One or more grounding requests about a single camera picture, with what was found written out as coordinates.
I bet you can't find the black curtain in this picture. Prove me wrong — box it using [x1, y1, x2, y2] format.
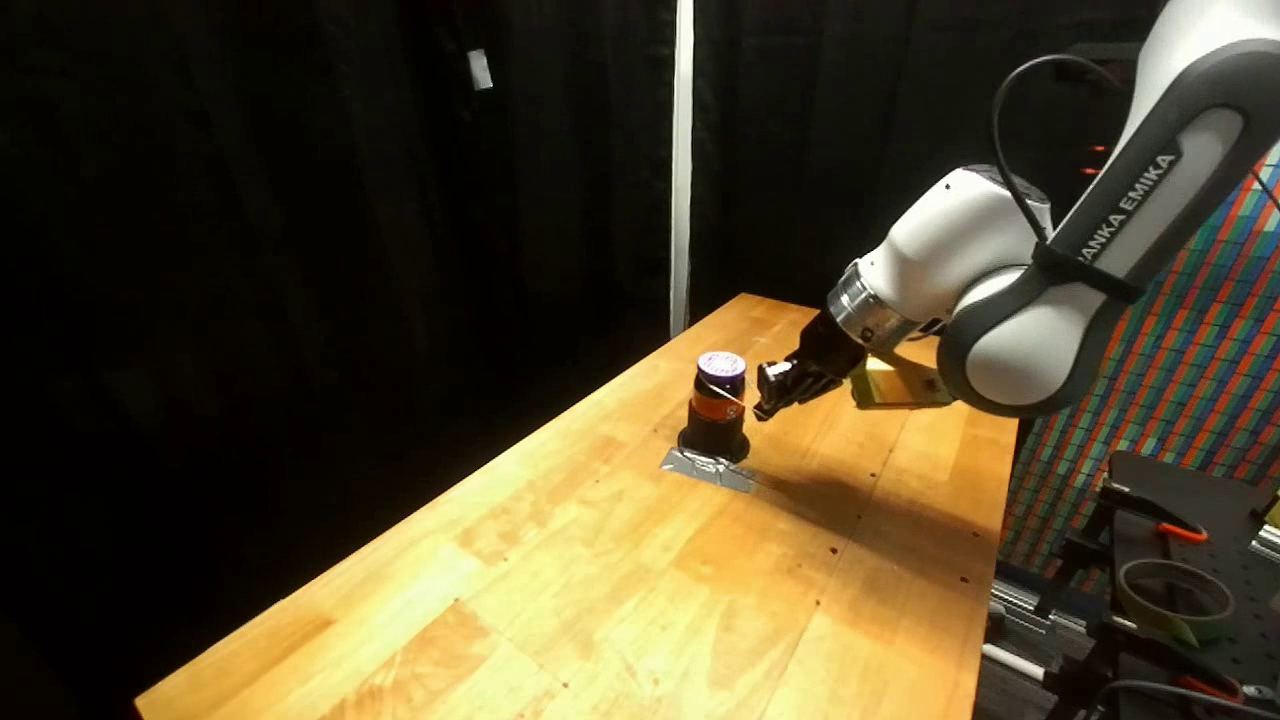
[0, 0, 1177, 720]

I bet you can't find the small white tag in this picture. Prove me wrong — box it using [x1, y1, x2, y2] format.
[465, 45, 501, 97]

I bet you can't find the colourful checkered cloth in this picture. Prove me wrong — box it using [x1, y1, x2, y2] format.
[1000, 144, 1280, 578]

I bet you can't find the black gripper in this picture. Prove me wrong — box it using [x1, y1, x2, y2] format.
[753, 316, 872, 423]

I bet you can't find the yellowish wrist camera box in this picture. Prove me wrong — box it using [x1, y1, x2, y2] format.
[849, 331, 962, 411]

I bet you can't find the wooden workbench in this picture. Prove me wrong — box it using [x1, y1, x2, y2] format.
[132, 288, 1030, 720]

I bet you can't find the orange handled clamp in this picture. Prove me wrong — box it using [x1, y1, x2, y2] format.
[1153, 514, 1216, 551]

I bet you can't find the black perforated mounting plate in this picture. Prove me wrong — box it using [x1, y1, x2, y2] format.
[1066, 449, 1280, 695]

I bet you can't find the white vertical pole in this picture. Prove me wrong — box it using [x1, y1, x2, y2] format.
[665, 0, 700, 338]

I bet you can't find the roll of masking tape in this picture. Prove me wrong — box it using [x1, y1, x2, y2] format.
[1113, 557, 1241, 652]

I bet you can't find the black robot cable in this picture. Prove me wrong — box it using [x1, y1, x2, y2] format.
[989, 46, 1150, 301]

